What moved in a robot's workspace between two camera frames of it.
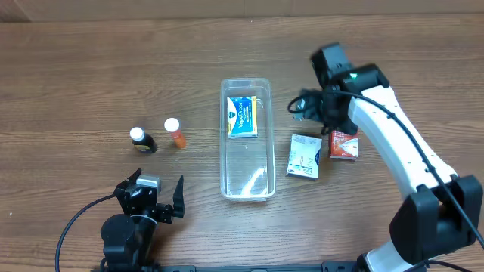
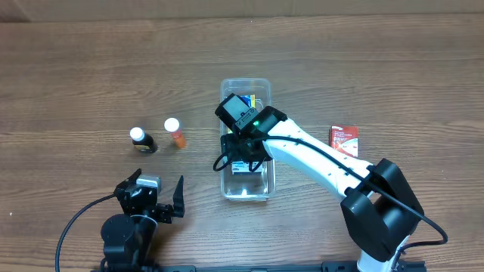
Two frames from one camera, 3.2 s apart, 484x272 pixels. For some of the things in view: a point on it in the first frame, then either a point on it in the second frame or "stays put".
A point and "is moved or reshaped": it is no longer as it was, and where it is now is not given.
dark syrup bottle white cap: x=142 y=141 stays put
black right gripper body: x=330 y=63 → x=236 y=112
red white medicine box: x=344 y=146 stays put
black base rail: x=340 y=266 stays put
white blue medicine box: x=303 y=156 is moved or reshaped
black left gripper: x=159 y=210 stays put
